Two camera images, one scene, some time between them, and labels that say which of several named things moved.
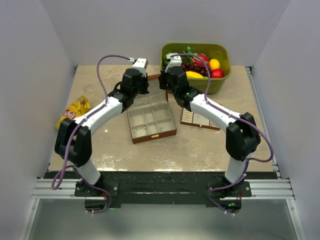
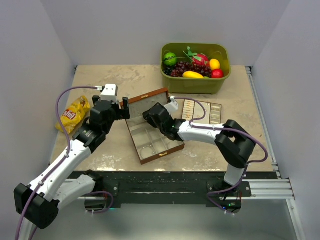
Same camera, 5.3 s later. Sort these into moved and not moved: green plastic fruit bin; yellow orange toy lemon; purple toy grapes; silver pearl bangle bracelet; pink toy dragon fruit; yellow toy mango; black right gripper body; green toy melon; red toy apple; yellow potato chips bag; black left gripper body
Moved: silver pearl bangle bracelet; black left gripper body; black right gripper body
Not moved: pink toy dragon fruit; purple toy grapes; yellow toy mango; yellow orange toy lemon; green plastic fruit bin; yellow potato chips bag; red toy apple; green toy melon
